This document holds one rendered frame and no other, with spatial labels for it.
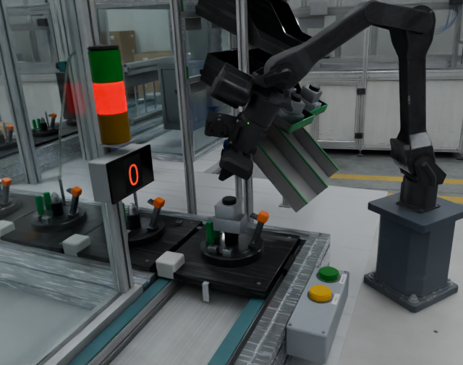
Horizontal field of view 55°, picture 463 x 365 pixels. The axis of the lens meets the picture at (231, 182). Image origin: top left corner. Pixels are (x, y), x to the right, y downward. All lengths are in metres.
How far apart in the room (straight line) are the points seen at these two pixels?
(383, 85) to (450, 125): 0.78
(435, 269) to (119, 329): 0.64
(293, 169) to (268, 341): 0.58
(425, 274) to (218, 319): 0.43
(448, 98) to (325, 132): 1.24
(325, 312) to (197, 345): 0.23
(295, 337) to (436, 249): 0.37
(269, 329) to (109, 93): 0.47
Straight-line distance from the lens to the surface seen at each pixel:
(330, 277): 0.90
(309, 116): 1.14
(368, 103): 4.89
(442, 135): 5.03
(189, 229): 1.09
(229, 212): 0.91
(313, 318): 0.80
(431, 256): 1.00
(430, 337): 0.97
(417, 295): 1.03
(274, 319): 0.81
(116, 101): 0.75
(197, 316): 0.89
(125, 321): 0.85
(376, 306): 1.02
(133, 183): 0.79
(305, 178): 1.22
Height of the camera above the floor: 1.44
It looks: 20 degrees down
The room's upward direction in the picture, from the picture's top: 3 degrees counter-clockwise
